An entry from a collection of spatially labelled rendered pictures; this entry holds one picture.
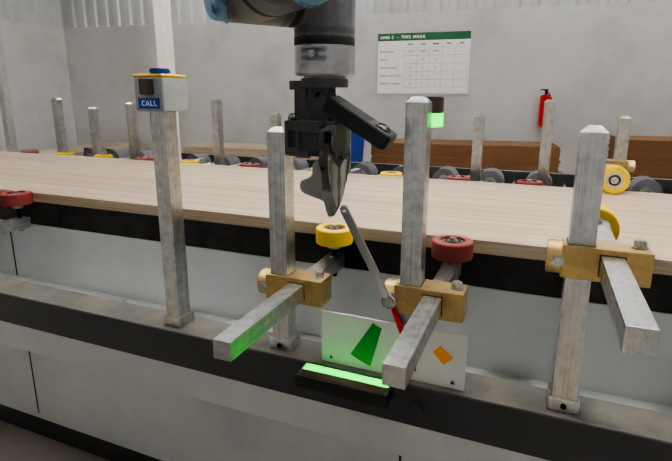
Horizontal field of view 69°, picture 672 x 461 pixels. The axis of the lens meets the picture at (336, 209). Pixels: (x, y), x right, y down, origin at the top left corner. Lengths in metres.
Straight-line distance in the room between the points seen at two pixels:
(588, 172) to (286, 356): 0.61
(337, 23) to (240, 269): 0.72
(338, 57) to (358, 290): 0.58
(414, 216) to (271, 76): 7.96
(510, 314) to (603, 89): 7.15
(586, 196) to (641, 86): 7.45
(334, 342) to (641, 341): 0.53
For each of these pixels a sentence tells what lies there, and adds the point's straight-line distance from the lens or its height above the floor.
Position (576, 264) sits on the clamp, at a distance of 0.80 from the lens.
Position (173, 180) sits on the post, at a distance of 1.04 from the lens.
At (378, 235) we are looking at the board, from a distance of 1.07.
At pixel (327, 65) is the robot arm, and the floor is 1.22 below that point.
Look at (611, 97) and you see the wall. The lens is 8.12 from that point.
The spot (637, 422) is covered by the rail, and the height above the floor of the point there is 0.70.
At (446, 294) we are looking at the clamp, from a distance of 0.83.
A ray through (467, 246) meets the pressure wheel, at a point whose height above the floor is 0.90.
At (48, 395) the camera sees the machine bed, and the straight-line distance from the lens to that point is 2.00.
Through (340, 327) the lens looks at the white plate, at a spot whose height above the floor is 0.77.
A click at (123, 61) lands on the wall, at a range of 10.27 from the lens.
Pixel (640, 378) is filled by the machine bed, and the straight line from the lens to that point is 1.13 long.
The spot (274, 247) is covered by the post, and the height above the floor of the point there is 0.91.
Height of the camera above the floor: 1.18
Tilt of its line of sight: 13 degrees down
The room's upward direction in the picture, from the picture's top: straight up
